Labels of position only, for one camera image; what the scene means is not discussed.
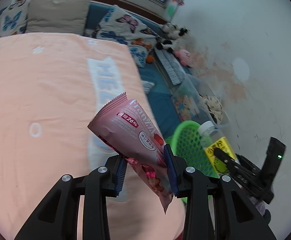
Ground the yellow label clear bottle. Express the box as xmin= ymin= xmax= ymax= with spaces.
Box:
xmin=198 ymin=121 xmax=238 ymax=177

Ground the pink snack wrapper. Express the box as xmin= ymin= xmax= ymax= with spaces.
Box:
xmin=88 ymin=93 xmax=173 ymax=211

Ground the green plastic mesh basket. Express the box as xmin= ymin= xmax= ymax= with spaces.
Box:
xmin=165 ymin=120 xmax=219 ymax=178

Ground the beige printed garment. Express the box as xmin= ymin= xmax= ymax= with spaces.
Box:
xmin=202 ymin=95 xmax=223 ymax=125

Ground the clear plastic storage bin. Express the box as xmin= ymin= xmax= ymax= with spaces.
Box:
xmin=172 ymin=74 xmax=229 ymax=129

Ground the blue sofa mattress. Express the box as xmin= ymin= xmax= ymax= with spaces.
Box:
xmin=84 ymin=2 xmax=181 ymax=139

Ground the grey patterned folded cloth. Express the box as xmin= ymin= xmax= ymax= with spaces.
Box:
xmin=155 ymin=48 xmax=186 ymax=86

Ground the pink plush toy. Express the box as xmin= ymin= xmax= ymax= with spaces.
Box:
xmin=174 ymin=49 xmax=193 ymax=68

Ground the small grey patterned cloth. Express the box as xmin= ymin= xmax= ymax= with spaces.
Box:
xmin=141 ymin=80 xmax=155 ymax=94

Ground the peach hello blanket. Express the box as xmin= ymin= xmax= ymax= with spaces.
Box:
xmin=0 ymin=31 xmax=186 ymax=240

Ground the small orange ball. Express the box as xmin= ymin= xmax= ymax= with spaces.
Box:
xmin=146 ymin=55 xmax=155 ymax=64

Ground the cow plush toy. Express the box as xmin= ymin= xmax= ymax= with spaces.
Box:
xmin=156 ymin=22 xmax=190 ymax=54

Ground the butterfly pillow right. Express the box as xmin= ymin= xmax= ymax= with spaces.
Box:
xmin=91 ymin=5 xmax=159 ymax=68

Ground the butterfly pillow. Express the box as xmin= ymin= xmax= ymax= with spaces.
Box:
xmin=91 ymin=5 xmax=159 ymax=68
xmin=0 ymin=0 xmax=30 ymax=37

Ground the butterfly pillow left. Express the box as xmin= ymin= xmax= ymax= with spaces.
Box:
xmin=0 ymin=0 xmax=30 ymax=37

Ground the beige plain cushion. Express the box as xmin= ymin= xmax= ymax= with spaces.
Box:
xmin=26 ymin=0 xmax=90 ymax=35

